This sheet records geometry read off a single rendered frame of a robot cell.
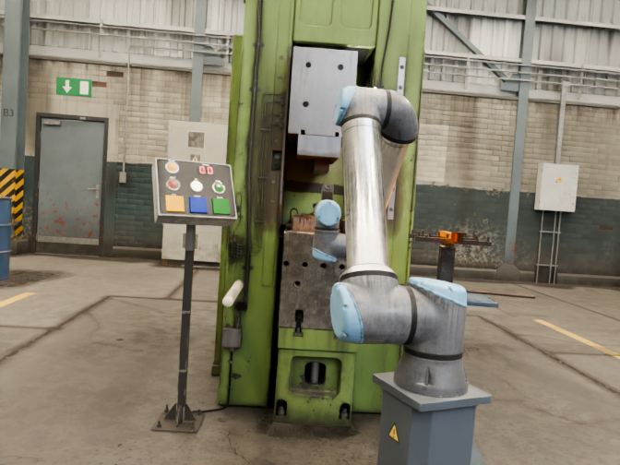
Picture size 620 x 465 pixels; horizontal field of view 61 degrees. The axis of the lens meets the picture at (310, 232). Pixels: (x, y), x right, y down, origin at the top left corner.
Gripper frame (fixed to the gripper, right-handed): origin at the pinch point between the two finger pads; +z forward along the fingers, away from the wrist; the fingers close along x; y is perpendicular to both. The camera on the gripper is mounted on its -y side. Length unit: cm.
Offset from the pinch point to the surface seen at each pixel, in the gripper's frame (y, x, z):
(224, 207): 3.9, -42.3, 7.9
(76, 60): -183, -350, 599
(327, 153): -23.6, 2.2, 23.9
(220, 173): -11, -46, 16
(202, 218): 9, -51, 3
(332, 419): 100, 12, 17
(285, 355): 71, -12, 17
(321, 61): -66, -4, 25
